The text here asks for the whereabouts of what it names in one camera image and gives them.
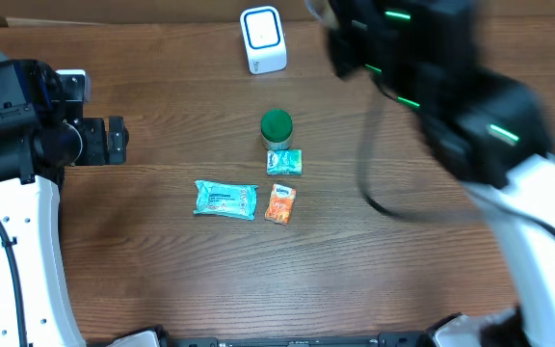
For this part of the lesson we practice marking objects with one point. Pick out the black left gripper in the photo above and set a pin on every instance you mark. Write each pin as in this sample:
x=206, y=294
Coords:
x=101, y=152

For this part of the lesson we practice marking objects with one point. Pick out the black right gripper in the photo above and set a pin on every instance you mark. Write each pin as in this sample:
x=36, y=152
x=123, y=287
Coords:
x=342, y=65

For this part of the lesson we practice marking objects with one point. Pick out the green lid plastic jar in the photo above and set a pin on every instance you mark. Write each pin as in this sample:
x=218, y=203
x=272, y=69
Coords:
x=276, y=129

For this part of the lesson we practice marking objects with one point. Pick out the teal wet wipes pack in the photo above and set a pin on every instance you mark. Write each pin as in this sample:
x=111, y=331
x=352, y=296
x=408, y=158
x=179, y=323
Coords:
x=227, y=200

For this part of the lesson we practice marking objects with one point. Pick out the teal tissue packet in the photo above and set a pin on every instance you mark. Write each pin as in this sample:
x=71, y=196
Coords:
x=285, y=162

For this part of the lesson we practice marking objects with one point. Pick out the orange tissue packet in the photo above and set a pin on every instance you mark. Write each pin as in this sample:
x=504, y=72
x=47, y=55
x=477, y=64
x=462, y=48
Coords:
x=281, y=203

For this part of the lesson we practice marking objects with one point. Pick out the beige snack pouch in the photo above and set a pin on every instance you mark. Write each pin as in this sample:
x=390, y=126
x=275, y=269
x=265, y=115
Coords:
x=323, y=12

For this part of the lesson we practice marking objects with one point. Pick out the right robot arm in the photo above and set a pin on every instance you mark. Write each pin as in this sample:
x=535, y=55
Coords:
x=484, y=128

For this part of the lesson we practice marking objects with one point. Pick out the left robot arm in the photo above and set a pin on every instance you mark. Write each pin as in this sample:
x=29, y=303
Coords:
x=42, y=131

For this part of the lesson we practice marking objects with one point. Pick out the white barcode scanner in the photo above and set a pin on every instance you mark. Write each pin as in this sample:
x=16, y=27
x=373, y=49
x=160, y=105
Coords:
x=264, y=39

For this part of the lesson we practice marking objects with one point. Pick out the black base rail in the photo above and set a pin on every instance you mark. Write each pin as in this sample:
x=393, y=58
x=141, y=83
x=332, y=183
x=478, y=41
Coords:
x=306, y=342

